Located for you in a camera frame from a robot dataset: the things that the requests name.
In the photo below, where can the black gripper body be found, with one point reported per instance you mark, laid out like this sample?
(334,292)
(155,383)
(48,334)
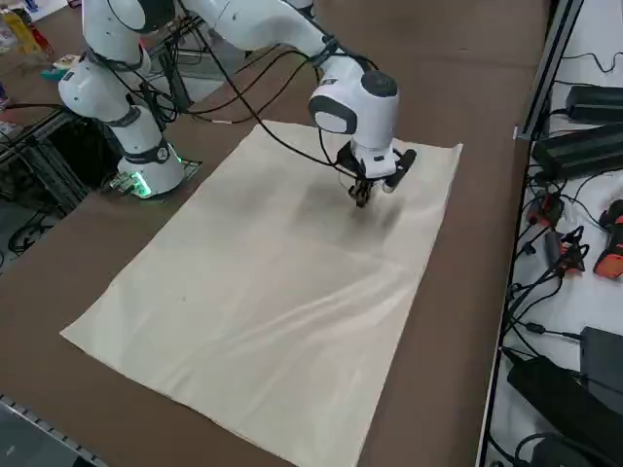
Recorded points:
(362,184)

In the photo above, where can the cream white tablecloth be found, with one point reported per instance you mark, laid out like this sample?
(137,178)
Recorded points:
(267,316)

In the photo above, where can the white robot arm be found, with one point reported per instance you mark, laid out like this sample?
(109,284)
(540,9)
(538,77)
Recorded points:
(370,107)

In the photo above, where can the red and black connector block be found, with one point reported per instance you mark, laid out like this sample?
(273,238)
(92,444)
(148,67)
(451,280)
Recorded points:
(550,206)

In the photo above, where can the orange and black clamp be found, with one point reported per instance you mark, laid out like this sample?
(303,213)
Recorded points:
(572,258)

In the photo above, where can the black power adapter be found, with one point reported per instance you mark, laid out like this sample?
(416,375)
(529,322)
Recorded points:
(603,355)
(579,148)
(596,102)

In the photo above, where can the orange and black drill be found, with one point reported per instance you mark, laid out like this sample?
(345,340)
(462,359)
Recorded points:
(611,262)

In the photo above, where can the large black power brick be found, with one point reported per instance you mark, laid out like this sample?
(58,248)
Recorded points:
(550,394)

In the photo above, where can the black device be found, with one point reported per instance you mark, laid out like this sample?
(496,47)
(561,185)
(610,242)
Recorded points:
(555,452)

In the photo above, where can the teal and white packet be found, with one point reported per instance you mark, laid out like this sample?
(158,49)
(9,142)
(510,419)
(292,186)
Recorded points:
(63,63)

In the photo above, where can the colourful printed box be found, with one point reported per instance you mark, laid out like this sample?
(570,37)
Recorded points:
(24,34)

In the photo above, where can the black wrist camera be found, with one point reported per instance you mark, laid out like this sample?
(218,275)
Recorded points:
(401,170)

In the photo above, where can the aluminium frame post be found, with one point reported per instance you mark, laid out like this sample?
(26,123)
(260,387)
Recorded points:
(545,73)

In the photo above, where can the black metal frame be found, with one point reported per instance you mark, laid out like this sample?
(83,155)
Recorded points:
(48,160)

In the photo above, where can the grey aluminium rail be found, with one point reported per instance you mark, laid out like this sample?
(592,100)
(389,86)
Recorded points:
(29,428)

